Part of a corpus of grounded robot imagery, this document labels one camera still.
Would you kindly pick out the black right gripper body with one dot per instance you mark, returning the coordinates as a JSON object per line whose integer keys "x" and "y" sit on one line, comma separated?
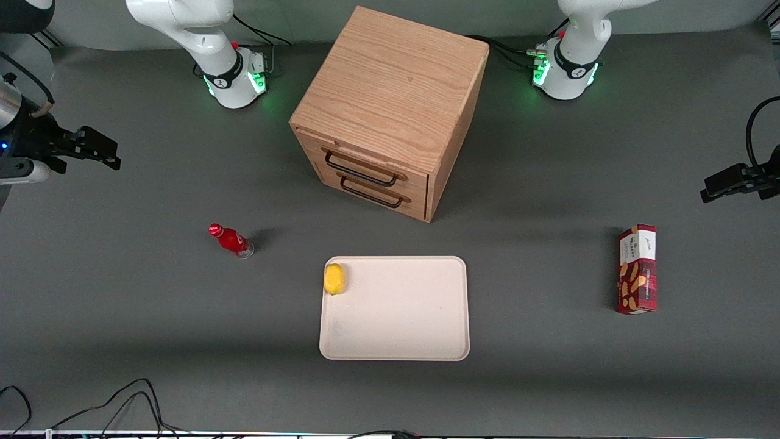
{"x": 31, "y": 138}

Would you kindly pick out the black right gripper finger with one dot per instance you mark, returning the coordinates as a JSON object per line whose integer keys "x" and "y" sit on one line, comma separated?
{"x": 100, "y": 160}
{"x": 97, "y": 141}

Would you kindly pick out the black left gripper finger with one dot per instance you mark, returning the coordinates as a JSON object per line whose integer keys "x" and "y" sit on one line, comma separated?
{"x": 728, "y": 192}
{"x": 731, "y": 175}

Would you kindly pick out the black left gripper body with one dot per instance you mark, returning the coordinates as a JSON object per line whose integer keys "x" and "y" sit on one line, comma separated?
{"x": 769, "y": 180}

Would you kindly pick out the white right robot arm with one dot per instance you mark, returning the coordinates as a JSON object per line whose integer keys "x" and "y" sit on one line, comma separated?
{"x": 219, "y": 67}

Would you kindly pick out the wooden drawer cabinet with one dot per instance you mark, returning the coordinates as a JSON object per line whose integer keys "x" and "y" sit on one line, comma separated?
{"x": 396, "y": 79}

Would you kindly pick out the red cookie box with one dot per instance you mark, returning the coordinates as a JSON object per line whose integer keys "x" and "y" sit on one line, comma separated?
{"x": 637, "y": 271}

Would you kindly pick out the red bottle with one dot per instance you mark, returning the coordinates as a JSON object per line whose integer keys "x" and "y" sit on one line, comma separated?
{"x": 232, "y": 241}

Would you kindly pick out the yellow lemon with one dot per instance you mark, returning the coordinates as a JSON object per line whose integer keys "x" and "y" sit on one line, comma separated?
{"x": 334, "y": 278}

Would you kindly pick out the beige plastic tray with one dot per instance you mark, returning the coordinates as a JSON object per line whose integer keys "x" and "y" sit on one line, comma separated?
{"x": 402, "y": 311}

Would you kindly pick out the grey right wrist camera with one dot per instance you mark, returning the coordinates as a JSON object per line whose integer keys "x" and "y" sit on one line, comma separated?
{"x": 21, "y": 172}

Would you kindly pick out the aluminium frame rail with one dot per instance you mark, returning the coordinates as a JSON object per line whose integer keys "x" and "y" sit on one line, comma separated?
{"x": 49, "y": 39}

